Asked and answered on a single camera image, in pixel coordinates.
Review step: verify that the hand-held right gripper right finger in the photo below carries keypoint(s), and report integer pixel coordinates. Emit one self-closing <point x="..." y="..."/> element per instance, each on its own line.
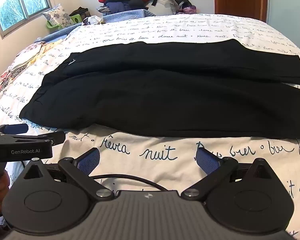
<point x="207" y="160"/>

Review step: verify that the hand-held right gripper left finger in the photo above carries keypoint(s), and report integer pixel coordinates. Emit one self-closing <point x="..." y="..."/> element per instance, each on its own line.
<point x="86" y="161"/>

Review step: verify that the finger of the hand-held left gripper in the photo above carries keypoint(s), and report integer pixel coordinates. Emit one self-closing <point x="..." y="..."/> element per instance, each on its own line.
<point x="15" y="128"/>
<point x="52" y="137"/>

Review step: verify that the black pants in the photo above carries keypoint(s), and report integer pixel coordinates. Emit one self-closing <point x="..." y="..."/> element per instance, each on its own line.
<point x="165" y="100"/>

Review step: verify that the person's left hand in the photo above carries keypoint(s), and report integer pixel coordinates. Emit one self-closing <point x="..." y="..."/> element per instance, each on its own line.
<point x="1" y="187"/>

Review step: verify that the colourful patchwork quilt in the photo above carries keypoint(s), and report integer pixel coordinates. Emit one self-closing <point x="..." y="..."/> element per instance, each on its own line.
<point x="5" y="80"/>

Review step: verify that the floral pillow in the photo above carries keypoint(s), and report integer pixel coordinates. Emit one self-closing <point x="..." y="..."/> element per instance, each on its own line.
<point x="57" y="15"/>

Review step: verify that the green plastic container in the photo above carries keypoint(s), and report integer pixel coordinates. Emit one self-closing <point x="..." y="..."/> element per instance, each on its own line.
<point x="77" y="18"/>

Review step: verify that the crumpled patterned cloth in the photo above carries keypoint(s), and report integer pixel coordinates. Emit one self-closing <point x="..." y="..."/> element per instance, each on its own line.
<point x="93" y="20"/>

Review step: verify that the window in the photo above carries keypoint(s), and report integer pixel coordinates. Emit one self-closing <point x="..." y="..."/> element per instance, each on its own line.
<point x="17" y="2"/>

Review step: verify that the dark bag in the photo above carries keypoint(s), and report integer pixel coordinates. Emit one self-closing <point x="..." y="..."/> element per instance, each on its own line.
<point x="79" y="11"/>

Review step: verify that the bed with script-print sheet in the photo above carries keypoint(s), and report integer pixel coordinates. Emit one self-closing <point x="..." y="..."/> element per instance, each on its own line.
<point x="165" y="27"/>

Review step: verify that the clear plastic bag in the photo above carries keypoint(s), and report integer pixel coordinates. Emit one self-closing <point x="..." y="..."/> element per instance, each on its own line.
<point x="168" y="3"/>

